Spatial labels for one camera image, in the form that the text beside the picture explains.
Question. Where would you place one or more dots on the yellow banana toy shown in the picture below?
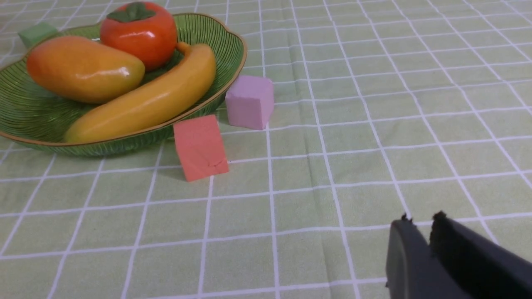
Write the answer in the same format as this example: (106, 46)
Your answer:
(152, 104)

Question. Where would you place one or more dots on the green foam cube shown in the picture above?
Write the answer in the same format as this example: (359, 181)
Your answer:
(36, 33)

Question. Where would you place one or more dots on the pink foam cube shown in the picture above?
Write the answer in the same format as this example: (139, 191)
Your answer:
(250, 102)

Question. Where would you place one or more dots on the orange yellow mango toy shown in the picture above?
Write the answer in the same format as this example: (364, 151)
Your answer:
(81, 69)

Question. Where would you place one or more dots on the green checkered tablecloth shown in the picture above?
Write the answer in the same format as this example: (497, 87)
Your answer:
(382, 107)

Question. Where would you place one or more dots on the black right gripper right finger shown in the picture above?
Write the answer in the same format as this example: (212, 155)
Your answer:
(480, 267)

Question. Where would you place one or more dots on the coral red foam cube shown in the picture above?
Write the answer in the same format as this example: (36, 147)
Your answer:
(200, 147)

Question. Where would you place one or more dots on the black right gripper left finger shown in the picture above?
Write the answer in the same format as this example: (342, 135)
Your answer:
(412, 270)

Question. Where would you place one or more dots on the green leaf-shaped glass plate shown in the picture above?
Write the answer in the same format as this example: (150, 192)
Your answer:
(38, 119)

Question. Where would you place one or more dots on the orange persimmon toy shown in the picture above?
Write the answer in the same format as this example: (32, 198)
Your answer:
(143, 29)

